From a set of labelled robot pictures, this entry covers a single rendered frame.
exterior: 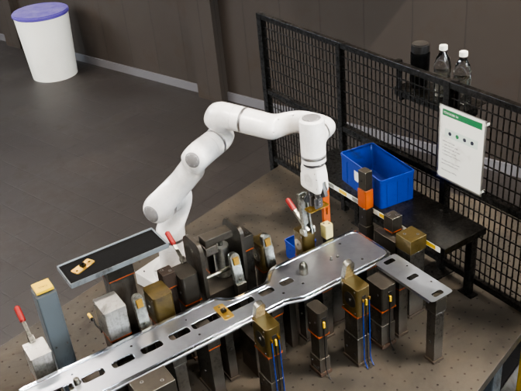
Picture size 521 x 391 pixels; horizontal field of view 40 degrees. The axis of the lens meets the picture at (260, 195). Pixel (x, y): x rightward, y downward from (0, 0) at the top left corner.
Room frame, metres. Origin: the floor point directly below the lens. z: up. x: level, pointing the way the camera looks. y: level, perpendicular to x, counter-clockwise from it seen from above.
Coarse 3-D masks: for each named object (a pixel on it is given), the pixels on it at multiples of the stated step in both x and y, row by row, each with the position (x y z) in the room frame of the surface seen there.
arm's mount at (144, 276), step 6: (156, 258) 2.64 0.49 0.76; (150, 264) 2.60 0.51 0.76; (156, 264) 2.60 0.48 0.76; (138, 270) 2.57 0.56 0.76; (144, 270) 2.56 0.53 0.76; (150, 270) 2.56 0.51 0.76; (138, 276) 2.54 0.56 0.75; (144, 276) 2.52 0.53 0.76; (150, 276) 2.52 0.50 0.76; (138, 282) 2.55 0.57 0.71; (144, 282) 2.52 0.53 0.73; (150, 282) 2.49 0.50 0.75
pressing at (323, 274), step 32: (320, 256) 2.20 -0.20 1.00; (352, 256) 2.18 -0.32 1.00; (384, 256) 2.16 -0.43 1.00; (256, 288) 2.04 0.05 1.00; (288, 288) 2.03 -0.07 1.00; (320, 288) 2.01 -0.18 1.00; (192, 320) 1.91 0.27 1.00; (224, 320) 1.89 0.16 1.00; (96, 352) 1.79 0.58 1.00; (128, 352) 1.78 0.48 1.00; (160, 352) 1.76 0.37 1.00; (32, 384) 1.68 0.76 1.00; (64, 384) 1.67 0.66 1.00; (96, 384) 1.65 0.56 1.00; (128, 384) 1.65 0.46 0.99
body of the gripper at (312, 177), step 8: (304, 168) 2.13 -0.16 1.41; (312, 168) 2.10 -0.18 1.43; (320, 168) 2.09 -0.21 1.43; (304, 176) 2.13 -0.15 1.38; (312, 176) 2.09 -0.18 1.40; (320, 176) 2.08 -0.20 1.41; (304, 184) 2.14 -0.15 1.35; (312, 184) 2.10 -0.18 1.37; (320, 184) 2.08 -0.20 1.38; (312, 192) 2.10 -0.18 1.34; (320, 192) 2.08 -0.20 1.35
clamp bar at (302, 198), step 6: (300, 192) 2.31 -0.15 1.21; (306, 192) 2.31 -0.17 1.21; (300, 198) 2.29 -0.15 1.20; (306, 198) 2.28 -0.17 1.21; (300, 204) 2.29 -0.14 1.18; (306, 204) 2.31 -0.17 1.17; (300, 210) 2.29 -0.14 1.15; (300, 216) 2.30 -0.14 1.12; (306, 216) 2.30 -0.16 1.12; (306, 222) 2.30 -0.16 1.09; (312, 228) 2.29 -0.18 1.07; (306, 234) 2.27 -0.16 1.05
